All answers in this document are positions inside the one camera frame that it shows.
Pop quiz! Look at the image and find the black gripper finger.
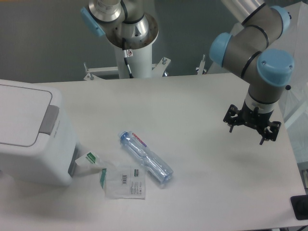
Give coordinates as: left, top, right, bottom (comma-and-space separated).
258, 121, 282, 145
223, 104, 242, 133

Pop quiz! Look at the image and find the white metal base frame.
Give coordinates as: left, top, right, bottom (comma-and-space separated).
83, 57, 171, 81

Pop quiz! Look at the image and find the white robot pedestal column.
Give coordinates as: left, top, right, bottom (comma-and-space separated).
114, 38, 154, 73

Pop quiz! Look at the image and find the white green paper wrapper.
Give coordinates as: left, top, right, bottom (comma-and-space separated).
75, 151, 107, 171

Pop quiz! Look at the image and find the black cable on pedestal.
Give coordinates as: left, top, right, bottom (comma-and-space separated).
121, 38, 134, 79

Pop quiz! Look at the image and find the clear plastic packaging bag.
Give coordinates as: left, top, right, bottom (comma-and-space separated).
100, 164, 146, 200

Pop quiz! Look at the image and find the white SUPERIOR umbrella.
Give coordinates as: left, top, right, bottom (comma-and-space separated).
207, 1, 308, 164

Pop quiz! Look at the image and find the crushed clear plastic bottle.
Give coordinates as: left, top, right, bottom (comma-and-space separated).
118, 131, 174, 184

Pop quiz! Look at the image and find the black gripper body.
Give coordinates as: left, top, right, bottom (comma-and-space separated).
240, 99, 274, 130

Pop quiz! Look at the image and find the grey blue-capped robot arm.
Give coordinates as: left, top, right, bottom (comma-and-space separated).
80, 0, 295, 141

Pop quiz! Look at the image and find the black device at edge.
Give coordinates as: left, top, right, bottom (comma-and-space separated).
290, 195, 308, 220

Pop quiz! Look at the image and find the white push-lid trash can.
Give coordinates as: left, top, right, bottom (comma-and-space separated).
0, 80, 79, 186

